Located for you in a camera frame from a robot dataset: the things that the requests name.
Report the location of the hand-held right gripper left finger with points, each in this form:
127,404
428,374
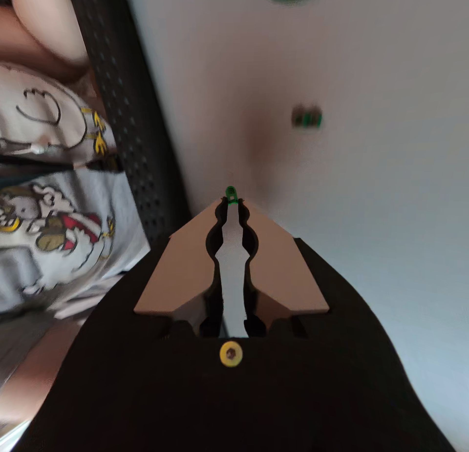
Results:
179,276

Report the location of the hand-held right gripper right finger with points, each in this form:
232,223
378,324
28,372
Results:
285,276

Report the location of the bright green small clip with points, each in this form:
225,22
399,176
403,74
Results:
231,194

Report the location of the person's left forearm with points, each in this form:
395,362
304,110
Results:
40,30

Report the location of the small dark green brick piece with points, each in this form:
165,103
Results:
307,118

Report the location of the black perforated chair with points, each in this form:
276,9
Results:
128,111

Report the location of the person's leg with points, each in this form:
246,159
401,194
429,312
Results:
25,367

